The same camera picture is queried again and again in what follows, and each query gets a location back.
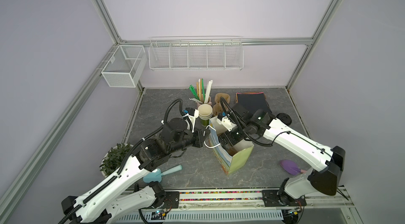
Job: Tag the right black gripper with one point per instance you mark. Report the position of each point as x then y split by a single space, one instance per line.
231 142

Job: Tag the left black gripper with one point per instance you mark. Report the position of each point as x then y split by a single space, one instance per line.
199 137

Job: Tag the white green paper bag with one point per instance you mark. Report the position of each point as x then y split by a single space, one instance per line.
231 158

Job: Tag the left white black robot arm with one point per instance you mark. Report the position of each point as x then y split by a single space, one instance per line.
104 203

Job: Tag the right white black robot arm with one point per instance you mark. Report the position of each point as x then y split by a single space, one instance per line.
326 163

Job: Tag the cardboard box of napkins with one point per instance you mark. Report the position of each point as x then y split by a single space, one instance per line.
253 101

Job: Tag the brown pulp cup carriers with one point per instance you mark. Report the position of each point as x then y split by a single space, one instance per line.
217 108

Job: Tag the stack of paper cups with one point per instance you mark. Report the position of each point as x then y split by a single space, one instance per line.
205 113

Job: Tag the pink straw holder cup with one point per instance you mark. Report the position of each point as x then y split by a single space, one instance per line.
209 102

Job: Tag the teal plastic scoop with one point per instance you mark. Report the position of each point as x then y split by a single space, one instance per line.
156 175

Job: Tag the green wrapped straw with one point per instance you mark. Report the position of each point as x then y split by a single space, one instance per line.
202 90
194 92

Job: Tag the white wrapped straw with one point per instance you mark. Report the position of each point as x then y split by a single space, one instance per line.
208 90

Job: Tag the brown wrapped straw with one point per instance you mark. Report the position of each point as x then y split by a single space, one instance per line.
199 90

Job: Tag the purple pink spatula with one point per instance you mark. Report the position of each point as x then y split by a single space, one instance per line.
291 167

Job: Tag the potted green plant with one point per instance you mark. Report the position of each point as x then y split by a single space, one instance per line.
113 159

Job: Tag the long white wire basket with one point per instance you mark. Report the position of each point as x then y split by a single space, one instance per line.
196 53

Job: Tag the small white wire basket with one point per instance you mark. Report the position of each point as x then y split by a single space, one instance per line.
125 66

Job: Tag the white ribbed cable duct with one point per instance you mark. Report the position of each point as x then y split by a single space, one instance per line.
217 216

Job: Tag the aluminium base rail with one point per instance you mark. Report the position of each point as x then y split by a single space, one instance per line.
251 198

